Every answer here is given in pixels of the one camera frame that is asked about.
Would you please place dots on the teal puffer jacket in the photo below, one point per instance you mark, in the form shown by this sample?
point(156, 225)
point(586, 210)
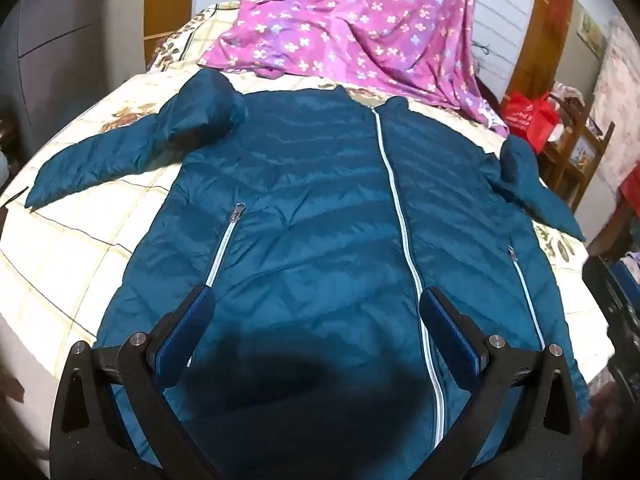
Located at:
point(325, 210)

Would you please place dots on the grey wardrobe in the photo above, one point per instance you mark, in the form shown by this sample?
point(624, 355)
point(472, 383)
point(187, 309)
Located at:
point(60, 20)

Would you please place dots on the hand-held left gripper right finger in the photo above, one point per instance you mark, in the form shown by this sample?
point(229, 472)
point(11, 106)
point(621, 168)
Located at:
point(450, 332)

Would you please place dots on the white slatted headboard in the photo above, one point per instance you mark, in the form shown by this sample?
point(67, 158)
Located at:
point(500, 35)

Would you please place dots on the wooden chair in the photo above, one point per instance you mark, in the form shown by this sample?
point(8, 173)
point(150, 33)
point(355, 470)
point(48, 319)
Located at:
point(575, 160)

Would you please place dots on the purple floral quilt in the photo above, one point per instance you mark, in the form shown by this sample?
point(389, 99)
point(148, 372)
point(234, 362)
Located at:
point(375, 25)

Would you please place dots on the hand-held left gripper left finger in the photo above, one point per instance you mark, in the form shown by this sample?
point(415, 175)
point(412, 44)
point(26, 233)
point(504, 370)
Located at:
point(182, 332)

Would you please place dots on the dark bulky object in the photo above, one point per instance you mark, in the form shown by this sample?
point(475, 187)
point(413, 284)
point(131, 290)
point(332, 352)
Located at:
point(612, 320)

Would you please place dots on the pink floral cloth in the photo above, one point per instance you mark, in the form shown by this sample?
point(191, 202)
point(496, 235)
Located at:
point(620, 100)

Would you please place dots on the cream floral bed sheet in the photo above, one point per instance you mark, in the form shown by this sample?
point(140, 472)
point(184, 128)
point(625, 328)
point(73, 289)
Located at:
point(75, 240)

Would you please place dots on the red bag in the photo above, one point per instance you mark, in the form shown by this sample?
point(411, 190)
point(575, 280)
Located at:
point(530, 115)

